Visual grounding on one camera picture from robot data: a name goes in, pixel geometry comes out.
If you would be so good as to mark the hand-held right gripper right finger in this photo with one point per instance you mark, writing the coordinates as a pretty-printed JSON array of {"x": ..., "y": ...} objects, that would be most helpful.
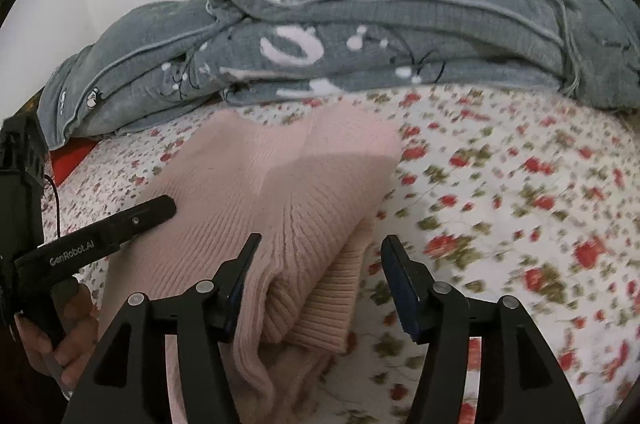
[{"x": 402, "y": 299}]

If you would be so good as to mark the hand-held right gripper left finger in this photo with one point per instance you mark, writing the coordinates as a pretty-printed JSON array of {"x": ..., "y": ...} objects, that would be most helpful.
[{"x": 234, "y": 299}]

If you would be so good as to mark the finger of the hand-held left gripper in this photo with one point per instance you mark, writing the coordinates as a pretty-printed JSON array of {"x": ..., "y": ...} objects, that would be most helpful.
[{"x": 150, "y": 214}]

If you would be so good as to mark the pink knit sweater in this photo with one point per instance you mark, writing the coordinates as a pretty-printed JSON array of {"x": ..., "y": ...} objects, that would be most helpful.
[{"x": 290, "y": 204}]

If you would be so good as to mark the person's left hand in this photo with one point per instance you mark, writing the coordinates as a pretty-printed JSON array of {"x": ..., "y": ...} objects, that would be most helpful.
[{"x": 75, "y": 329}]

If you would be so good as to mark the red cloth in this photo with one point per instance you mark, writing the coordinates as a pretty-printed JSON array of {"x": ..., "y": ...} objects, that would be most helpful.
[{"x": 70, "y": 164}]

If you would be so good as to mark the floral bed sheet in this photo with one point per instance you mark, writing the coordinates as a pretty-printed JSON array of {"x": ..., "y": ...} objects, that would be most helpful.
[{"x": 500, "y": 204}]

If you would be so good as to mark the grey flower print pillow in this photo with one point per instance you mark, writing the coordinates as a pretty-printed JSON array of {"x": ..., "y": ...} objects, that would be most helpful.
[{"x": 135, "y": 74}]

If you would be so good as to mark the grey printed blanket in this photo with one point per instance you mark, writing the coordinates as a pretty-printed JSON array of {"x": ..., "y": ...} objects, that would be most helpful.
[{"x": 425, "y": 39}]

